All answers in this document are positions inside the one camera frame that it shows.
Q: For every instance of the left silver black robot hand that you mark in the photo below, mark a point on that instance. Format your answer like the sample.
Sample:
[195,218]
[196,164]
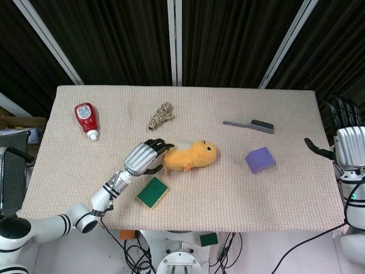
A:
[141,157]

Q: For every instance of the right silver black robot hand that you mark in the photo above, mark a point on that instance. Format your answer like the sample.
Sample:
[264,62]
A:
[349,148]

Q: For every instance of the yellow plush toy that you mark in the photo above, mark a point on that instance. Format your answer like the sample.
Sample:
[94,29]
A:
[191,157]

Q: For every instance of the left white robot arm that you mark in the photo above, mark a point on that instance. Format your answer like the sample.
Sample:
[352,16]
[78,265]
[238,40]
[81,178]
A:
[51,224]

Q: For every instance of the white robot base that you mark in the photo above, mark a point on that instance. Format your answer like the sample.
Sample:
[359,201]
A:
[179,254]

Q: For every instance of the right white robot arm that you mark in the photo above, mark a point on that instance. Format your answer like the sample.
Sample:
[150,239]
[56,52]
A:
[353,205]

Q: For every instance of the green yellow sponge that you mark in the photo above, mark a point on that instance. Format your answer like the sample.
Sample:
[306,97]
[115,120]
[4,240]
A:
[152,195]

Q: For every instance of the beige waffle-weave tablecloth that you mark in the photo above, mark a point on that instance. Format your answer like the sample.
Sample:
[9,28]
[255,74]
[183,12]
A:
[199,185]

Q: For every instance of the red squeeze bottle white cap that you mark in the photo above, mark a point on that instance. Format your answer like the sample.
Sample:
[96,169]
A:
[86,117]

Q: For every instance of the small orange block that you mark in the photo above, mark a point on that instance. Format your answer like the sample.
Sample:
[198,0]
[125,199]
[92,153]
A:
[126,234]

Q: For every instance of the purple foam cube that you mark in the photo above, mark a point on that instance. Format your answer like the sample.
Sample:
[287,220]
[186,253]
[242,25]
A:
[259,160]

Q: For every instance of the grey brush black bristles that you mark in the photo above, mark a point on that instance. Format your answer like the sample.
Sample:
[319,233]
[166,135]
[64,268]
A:
[251,125]

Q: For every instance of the small green sponge block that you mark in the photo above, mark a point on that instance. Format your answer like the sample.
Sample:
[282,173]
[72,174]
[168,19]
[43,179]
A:
[208,239]

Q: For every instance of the black pleated curtain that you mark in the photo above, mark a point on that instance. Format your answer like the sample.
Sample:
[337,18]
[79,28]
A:
[114,37]

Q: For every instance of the brown cardboard box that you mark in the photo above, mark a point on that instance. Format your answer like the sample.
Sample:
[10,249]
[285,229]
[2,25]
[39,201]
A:
[20,121]

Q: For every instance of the black mesh chair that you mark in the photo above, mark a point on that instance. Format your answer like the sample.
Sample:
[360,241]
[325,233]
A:
[12,177]

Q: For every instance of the white upright double frame post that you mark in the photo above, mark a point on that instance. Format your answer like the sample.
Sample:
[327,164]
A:
[175,42]

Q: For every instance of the white slanted frame post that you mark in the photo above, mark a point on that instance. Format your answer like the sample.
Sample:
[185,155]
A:
[285,42]
[51,42]

